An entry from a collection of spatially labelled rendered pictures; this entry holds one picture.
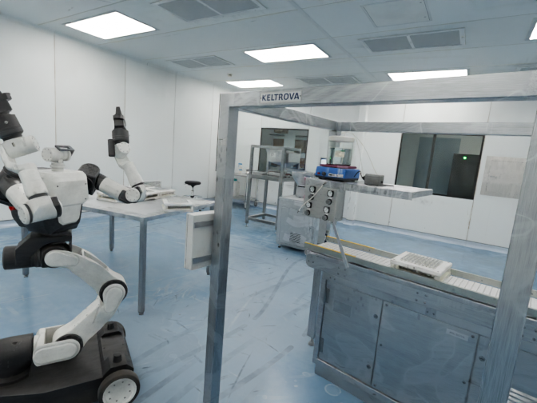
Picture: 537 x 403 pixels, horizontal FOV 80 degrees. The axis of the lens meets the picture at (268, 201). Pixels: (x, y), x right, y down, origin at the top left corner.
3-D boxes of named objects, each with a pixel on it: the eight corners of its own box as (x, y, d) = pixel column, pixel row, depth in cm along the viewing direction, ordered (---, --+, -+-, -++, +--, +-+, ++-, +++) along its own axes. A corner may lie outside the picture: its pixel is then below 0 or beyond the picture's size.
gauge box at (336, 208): (301, 215, 197) (304, 182, 194) (311, 213, 205) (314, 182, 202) (333, 222, 183) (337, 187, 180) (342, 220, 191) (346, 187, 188)
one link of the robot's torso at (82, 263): (115, 311, 178) (34, 266, 155) (112, 297, 193) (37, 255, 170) (135, 288, 181) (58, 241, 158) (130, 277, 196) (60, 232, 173)
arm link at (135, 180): (132, 164, 177) (147, 196, 178) (137, 165, 187) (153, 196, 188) (113, 172, 177) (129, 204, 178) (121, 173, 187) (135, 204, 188)
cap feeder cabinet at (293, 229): (273, 247, 480) (278, 197, 469) (292, 240, 528) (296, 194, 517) (312, 257, 448) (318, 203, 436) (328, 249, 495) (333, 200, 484)
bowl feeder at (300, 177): (285, 196, 481) (288, 171, 475) (296, 194, 511) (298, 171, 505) (315, 201, 456) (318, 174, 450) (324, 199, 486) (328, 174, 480)
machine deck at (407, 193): (304, 184, 194) (305, 177, 194) (335, 182, 223) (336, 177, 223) (411, 200, 155) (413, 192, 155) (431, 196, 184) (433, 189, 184)
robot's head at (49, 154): (41, 165, 154) (41, 146, 152) (60, 165, 164) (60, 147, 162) (52, 166, 152) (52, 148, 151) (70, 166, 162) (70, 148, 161)
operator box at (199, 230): (183, 268, 150) (186, 213, 146) (212, 260, 163) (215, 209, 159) (191, 271, 146) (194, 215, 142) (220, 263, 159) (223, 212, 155)
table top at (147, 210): (16, 197, 299) (15, 193, 298) (112, 188, 401) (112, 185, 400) (144, 221, 246) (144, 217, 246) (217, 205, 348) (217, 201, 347)
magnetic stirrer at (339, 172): (312, 177, 194) (314, 163, 193) (330, 177, 211) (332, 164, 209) (342, 181, 182) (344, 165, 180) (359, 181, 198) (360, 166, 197)
